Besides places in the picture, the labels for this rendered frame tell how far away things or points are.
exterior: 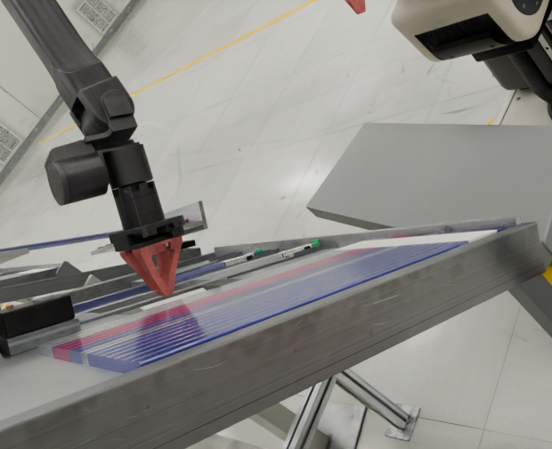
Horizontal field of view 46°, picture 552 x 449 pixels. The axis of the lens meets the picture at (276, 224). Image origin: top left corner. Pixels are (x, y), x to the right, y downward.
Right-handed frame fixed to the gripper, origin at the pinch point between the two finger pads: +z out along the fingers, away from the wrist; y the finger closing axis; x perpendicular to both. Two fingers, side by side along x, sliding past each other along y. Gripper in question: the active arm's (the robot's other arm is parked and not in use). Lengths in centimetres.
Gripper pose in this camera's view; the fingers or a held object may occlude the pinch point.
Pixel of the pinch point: (164, 289)
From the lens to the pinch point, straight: 89.6
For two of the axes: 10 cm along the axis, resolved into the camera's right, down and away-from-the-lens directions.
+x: 7.3, -2.6, 6.3
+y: 6.3, -1.0, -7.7
